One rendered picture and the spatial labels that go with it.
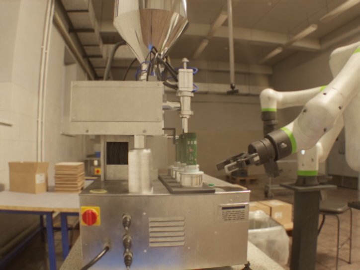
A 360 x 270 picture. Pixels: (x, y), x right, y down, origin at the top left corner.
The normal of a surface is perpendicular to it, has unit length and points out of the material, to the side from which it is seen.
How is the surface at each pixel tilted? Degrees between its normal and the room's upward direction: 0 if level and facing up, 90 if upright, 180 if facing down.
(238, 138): 90
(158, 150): 90
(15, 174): 90
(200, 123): 90
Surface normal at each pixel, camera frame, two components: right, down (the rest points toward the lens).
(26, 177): -0.17, -0.04
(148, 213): 0.15, -0.04
